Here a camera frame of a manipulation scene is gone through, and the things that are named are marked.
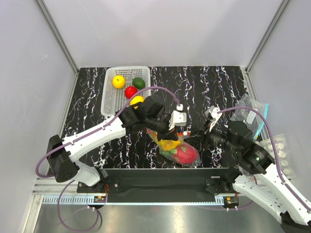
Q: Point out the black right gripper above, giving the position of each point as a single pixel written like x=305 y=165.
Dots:
x=206 y=138

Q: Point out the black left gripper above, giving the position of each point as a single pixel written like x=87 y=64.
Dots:
x=167 y=134

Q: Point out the yellow banana bunch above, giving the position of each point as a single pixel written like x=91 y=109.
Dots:
x=168 y=145

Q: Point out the clear bag with orange zipper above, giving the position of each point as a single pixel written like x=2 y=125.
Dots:
x=181 y=137

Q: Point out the pink dragon fruit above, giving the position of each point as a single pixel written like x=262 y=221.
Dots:
x=184 y=154

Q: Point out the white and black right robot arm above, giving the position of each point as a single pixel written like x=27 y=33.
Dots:
x=280 y=200

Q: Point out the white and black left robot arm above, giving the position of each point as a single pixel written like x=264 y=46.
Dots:
x=63 y=154

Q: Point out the clear bag with blue zipper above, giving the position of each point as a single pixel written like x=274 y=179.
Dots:
x=250 y=118

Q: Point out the yellow orange fruit top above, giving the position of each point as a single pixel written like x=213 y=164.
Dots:
x=118 y=82

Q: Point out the clear bag of round items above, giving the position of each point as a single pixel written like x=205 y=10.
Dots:
x=283 y=153

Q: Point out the small yellow fruit middle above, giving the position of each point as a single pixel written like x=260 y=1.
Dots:
x=136 y=100

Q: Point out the red apple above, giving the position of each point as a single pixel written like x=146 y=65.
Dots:
x=130 y=91

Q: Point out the green avocado fruit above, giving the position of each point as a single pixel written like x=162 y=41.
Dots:
x=138 y=83

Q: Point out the black marble pattern mat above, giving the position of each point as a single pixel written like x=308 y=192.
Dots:
x=197 y=88

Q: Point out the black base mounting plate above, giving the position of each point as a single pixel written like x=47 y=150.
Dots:
x=164 y=185

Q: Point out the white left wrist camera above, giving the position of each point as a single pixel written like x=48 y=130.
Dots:
x=178 y=117

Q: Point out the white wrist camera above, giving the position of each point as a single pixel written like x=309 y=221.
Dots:
x=178 y=117
x=212 y=116

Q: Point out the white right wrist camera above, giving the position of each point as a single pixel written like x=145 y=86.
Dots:
x=212 y=116

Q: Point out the white slotted cable duct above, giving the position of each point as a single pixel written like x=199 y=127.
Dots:
x=74 y=200

